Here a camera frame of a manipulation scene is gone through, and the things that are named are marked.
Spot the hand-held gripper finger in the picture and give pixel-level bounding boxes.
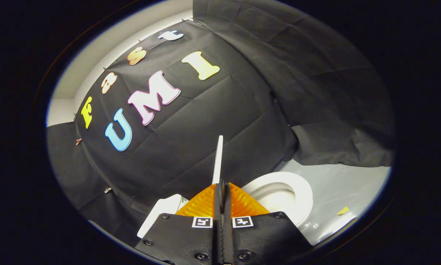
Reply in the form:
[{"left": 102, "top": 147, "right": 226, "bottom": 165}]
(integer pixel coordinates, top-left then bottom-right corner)
[
  {"left": 135, "top": 180, "right": 225, "bottom": 265},
  {"left": 222, "top": 181, "right": 313, "bottom": 265}
]

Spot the white toilet bowl with seat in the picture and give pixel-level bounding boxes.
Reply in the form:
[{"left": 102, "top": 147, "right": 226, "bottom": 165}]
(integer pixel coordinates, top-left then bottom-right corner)
[{"left": 241, "top": 171, "right": 314, "bottom": 227}]

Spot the black backdrop cloth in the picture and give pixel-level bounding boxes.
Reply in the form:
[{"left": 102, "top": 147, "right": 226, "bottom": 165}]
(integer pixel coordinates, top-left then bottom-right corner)
[{"left": 47, "top": 0, "right": 395, "bottom": 247}]

